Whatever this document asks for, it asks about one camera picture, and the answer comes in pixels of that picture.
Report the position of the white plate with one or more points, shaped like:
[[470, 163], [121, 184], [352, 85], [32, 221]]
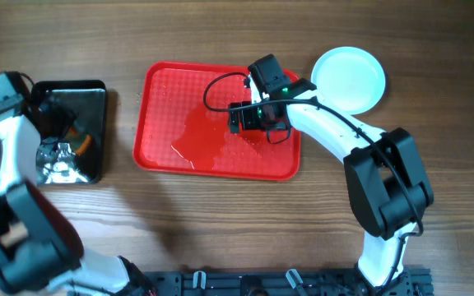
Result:
[[350, 78]]

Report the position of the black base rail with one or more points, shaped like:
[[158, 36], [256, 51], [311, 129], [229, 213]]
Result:
[[329, 282]]

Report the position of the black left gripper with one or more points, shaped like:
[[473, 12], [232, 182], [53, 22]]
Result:
[[63, 119]]

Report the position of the red plastic tray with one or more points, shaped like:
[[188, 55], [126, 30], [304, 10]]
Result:
[[182, 127]]

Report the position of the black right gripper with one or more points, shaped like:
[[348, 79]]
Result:
[[248, 122]]

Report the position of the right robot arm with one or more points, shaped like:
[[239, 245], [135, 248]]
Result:
[[387, 184]]

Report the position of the orange green sponge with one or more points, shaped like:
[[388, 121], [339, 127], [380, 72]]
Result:
[[78, 141]]

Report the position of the black water basin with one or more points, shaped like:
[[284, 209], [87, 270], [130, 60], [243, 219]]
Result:
[[56, 163]]

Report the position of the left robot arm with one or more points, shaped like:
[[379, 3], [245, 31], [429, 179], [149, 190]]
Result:
[[39, 248]]

